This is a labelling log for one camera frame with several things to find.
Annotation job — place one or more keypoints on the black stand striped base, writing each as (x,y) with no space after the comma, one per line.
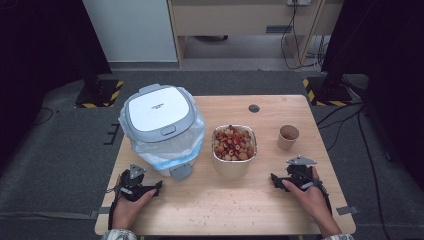
(330,91)
(100,95)

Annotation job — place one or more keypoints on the white cabinet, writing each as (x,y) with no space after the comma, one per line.
(130,30)

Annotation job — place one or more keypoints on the white trash can grey lid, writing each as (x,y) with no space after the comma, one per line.
(156,111)

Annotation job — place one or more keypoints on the light wooden desk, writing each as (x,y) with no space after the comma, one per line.
(233,18)

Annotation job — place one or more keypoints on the person's left hand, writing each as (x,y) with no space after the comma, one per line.
(125,211)

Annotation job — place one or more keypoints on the brown paper cup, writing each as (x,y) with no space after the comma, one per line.
(285,144)

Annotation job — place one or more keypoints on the pile of dried fruit pieces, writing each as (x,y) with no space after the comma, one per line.
(233,145)

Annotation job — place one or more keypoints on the patterned sleeve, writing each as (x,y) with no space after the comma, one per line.
(118,235)
(338,237)

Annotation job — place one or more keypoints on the black curtain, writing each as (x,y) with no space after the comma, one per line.
(40,50)
(383,50)

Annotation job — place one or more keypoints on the white power strip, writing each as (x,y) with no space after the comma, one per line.
(299,2)

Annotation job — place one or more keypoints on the grey table bracket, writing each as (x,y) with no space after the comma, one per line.
(347,210)
(99,212)

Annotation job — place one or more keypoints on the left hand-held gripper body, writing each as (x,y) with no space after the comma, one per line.
(131,186)

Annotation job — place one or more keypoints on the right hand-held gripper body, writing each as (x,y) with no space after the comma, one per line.
(300,175)

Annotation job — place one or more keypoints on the person's right hand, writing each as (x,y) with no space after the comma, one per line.
(311,203)

